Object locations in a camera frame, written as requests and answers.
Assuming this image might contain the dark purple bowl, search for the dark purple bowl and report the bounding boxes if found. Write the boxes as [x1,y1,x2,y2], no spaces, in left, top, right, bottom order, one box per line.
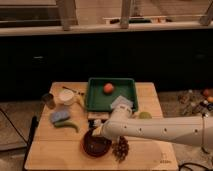
[83,129,113,157]

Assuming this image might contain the orange bowl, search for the orange bowl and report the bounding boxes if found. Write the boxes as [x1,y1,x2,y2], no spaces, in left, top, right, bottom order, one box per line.
[81,129,113,159]

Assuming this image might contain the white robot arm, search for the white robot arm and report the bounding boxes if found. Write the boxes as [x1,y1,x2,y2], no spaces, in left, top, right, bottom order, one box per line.
[92,104,213,149]

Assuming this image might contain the green plastic tray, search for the green plastic tray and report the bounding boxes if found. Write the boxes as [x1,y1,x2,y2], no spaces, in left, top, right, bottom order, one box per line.
[85,77,138,112]

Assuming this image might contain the orange ball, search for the orange ball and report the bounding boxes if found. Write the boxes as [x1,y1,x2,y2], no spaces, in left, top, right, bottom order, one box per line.
[103,83,114,94]

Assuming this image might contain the grey folded cloth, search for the grey folded cloth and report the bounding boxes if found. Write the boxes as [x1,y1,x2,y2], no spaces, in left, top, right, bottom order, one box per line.
[110,95,133,109]

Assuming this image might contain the thin dark stick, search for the thin dark stick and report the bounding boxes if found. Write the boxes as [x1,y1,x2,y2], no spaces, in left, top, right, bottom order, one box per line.
[62,86,85,96]

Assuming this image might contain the white round container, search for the white round container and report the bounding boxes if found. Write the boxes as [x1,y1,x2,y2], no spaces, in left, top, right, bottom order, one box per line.
[59,89,75,105]

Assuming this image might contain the light green cup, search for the light green cup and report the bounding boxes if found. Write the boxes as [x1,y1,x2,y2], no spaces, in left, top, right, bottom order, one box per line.
[138,112,152,119]

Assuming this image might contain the wooden table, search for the wooden table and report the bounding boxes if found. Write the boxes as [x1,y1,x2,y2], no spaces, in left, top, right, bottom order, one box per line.
[24,81,179,171]

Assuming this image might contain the green chili pepper toy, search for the green chili pepper toy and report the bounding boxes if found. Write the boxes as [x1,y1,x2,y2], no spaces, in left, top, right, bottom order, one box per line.
[53,121,79,133]

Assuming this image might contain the blue sponge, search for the blue sponge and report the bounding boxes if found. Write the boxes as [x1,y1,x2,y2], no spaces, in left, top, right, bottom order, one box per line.
[50,110,70,123]

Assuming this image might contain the spice bottle rack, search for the spice bottle rack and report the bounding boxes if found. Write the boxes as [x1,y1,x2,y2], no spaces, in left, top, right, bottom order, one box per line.
[178,88,213,116]

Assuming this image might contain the white handled brush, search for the white handled brush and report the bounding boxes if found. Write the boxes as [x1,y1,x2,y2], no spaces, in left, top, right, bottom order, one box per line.
[88,119,102,129]

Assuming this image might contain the black floor cable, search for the black floor cable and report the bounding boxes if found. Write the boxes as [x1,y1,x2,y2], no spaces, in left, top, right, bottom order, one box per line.
[0,107,30,145]

